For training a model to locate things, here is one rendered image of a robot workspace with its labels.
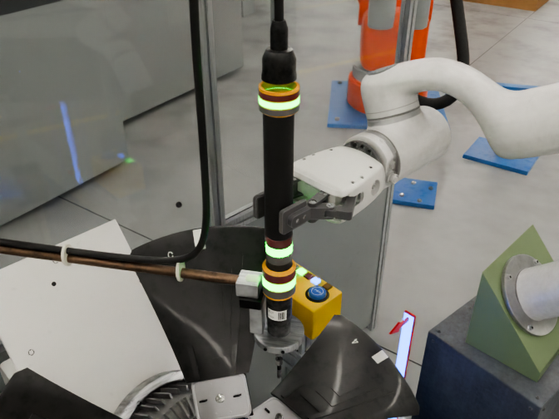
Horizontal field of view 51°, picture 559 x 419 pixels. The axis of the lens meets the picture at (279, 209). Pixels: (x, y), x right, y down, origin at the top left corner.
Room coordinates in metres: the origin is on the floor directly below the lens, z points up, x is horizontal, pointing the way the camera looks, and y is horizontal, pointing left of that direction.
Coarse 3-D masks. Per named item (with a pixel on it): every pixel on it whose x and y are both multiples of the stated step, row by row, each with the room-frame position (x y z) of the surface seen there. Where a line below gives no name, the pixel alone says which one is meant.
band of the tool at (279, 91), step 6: (264, 84) 0.59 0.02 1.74; (270, 84) 0.60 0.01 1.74; (288, 84) 0.60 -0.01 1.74; (294, 84) 0.59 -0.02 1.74; (264, 90) 0.57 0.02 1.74; (270, 90) 0.60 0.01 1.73; (276, 90) 0.60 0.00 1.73; (282, 90) 0.60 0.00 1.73; (288, 90) 0.60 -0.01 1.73; (294, 90) 0.57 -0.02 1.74; (270, 102) 0.56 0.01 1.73; (276, 102) 0.56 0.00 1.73; (282, 102) 0.56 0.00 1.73
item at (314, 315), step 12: (300, 276) 1.08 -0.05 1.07; (300, 288) 1.03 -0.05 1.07; (324, 288) 1.03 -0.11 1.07; (336, 288) 1.03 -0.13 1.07; (300, 300) 0.99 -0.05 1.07; (312, 300) 0.99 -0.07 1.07; (324, 300) 0.99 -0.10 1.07; (336, 300) 1.01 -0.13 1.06; (300, 312) 0.98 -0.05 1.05; (312, 312) 0.96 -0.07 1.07; (324, 312) 0.98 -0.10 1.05; (336, 312) 1.01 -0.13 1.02; (312, 324) 0.95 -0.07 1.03; (324, 324) 0.98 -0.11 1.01; (312, 336) 0.95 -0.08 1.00
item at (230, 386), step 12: (192, 384) 0.60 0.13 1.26; (204, 384) 0.59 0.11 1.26; (216, 384) 0.59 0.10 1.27; (228, 384) 0.59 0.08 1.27; (240, 384) 0.58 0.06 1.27; (204, 396) 0.58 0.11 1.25; (228, 396) 0.58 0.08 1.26; (240, 396) 0.57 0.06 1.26; (204, 408) 0.57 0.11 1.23; (216, 408) 0.57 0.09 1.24; (228, 408) 0.56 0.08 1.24; (240, 408) 0.56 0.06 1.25
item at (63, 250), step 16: (192, 0) 0.59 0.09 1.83; (192, 16) 0.59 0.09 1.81; (192, 32) 0.59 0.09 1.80; (192, 48) 0.60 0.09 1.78; (208, 176) 0.60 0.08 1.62; (208, 192) 0.60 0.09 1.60; (208, 208) 0.60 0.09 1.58; (208, 224) 0.60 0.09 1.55; (0, 240) 0.66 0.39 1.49; (16, 240) 0.66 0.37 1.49; (64, 256) 0.63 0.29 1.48; (96, 256) 0.63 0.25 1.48; (112, 256) 0.62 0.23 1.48; (128, 256) 0.62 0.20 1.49; (144, 256) 0.62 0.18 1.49; (176, 256) 0.61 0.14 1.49; (192, 256) 0.60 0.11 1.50; (176, 272) 0.60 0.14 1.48
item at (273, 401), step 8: (272, 400) 0.63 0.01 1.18; (256, 408) 0.61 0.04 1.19; (264, 408) 0.61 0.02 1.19; (272, 408) 0.61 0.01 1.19; (280, 408) 0.61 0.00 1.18; (288, 408) 0.61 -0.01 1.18; (256, 416) 0.59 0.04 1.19; (264, 416) 0.59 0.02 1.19; (272, 416) 0.59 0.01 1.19; (288, 416) 0.59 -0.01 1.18; (296, 416) 0.59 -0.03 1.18
